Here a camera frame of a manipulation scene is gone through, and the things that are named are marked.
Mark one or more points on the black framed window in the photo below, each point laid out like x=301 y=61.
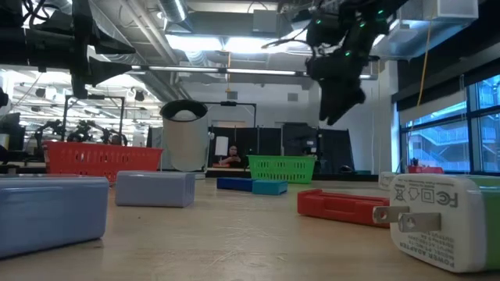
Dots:
x=473 y=117

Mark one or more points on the lavender charger block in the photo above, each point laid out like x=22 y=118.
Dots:
x=47 y=214
x=156 y=189

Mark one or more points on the blue plastic block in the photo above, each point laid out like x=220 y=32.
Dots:
x=234 y=184

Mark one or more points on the white round ball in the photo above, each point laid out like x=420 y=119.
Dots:
x=184 y=115

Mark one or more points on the white green power adapter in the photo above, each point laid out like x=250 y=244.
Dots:
x=437 y=234

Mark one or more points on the black computer monitor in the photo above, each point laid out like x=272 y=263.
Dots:
x=13 y=132

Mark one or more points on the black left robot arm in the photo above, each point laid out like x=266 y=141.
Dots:
x=11 y=45

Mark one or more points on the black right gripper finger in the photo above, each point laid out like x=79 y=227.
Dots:
x=347 y=102
x=327 y=103

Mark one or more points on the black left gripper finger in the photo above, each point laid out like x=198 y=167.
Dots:
x=107 y=46
x=103 y=72

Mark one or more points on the green plastic basket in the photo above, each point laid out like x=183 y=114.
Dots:
x=281 y=169

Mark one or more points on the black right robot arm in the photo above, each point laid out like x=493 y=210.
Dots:
x=351 y=23

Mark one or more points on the silver ceiling duct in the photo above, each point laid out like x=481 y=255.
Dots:
x=173 y=9

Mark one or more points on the black camera gantry frame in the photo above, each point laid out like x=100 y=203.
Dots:
x=228 y=103
x=93 y=97

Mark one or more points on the red mini stapler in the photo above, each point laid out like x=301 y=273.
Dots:
x=336 y=207

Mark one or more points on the black partition screen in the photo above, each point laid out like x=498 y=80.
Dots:
x=269 y=144
x=336 y=150

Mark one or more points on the white paper sign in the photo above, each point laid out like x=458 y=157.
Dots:
x=221 y=146

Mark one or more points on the person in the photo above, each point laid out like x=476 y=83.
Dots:
x=233 y=153

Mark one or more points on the red low tray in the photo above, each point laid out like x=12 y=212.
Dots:
x=427 y=170

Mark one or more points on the black lab robot arm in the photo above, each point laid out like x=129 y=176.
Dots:
x=84 y=132
x=48 y=130

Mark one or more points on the teal plastic block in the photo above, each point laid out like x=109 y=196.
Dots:
x=269 y=187

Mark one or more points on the red plastic basket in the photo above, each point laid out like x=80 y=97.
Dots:
x=97 y=158

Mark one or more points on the long ceiling light tube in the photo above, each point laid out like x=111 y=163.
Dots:
x=258 y=72

